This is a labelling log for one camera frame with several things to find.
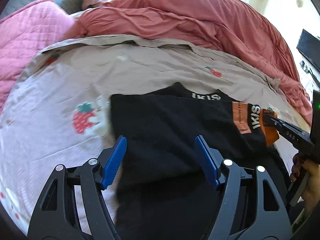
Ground black sweater with orange patches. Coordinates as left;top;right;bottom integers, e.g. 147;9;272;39
111;83;290;239

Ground right hand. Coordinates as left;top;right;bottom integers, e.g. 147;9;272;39
290;153;320;219

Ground black monitor screen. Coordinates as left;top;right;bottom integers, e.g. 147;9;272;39
297;29;320;70

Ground strawberry print beige duvet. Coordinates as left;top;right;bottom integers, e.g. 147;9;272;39
1;35;310;234

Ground salmon red blanket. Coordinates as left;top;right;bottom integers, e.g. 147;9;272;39
65;0;312;123

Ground pink quilted blanket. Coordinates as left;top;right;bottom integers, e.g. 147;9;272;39
0;0;74;108

